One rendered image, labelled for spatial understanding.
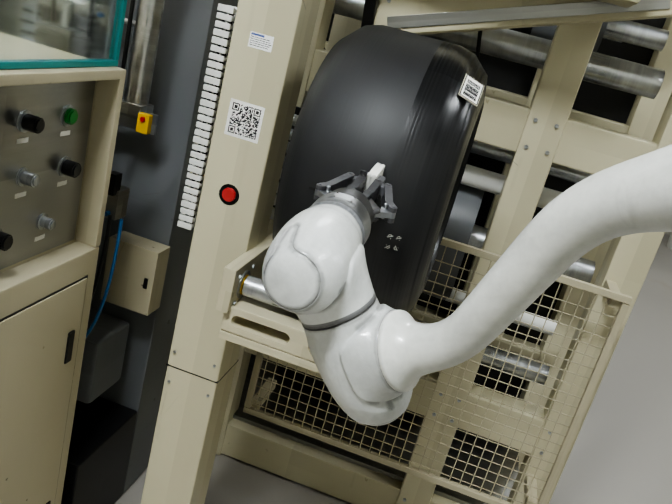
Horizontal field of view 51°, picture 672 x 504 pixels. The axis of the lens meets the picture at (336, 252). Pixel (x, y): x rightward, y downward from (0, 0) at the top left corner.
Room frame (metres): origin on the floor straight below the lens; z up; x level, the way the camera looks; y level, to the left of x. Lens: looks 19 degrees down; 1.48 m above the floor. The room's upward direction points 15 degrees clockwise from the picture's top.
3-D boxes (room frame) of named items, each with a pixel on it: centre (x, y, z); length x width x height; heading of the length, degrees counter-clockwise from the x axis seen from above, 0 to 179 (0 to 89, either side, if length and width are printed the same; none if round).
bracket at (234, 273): (1.50, 0.16, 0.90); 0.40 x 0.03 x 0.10; 170
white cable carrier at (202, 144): (1.47, 0.33, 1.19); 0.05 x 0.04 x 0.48; 170
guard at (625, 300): (1.75, -0.30, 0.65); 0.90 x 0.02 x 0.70; 80
